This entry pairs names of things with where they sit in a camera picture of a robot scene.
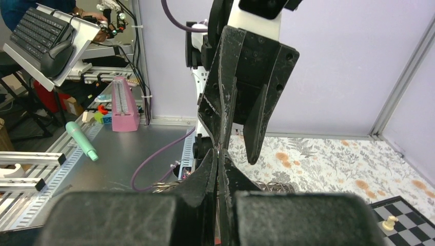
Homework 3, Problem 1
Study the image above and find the black keyboard on tray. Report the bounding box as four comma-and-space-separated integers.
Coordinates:
10, 7, 70, 61

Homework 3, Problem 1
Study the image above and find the mint green tube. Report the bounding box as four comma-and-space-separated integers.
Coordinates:
65, 121, 98, 161

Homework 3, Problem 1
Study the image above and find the cream chess piece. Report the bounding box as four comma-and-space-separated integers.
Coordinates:
382, 216, 399, 231

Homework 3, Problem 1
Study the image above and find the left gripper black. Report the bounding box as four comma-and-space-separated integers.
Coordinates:
198, 27, 300, 165

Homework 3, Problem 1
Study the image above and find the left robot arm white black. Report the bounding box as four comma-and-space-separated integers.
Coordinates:
186, 1, 300, 165

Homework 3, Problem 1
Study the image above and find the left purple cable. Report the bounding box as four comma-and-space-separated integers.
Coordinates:
130, 0, 209, 193

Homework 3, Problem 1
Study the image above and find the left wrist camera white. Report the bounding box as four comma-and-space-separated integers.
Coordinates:
227, 0, 302, 41

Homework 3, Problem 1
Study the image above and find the pink box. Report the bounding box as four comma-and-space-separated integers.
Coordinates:
111, 76, 140, 132

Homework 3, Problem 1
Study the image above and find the floral table mat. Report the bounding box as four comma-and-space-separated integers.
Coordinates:
229, 135, 434, 209

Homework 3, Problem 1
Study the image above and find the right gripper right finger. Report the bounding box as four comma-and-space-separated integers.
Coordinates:
218, 149, 384, 245

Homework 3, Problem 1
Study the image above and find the black computer mouse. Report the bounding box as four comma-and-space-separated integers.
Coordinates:
40, 40, 74, 78

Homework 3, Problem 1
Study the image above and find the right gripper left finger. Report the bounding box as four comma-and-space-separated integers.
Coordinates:
36, 149, 218, 245

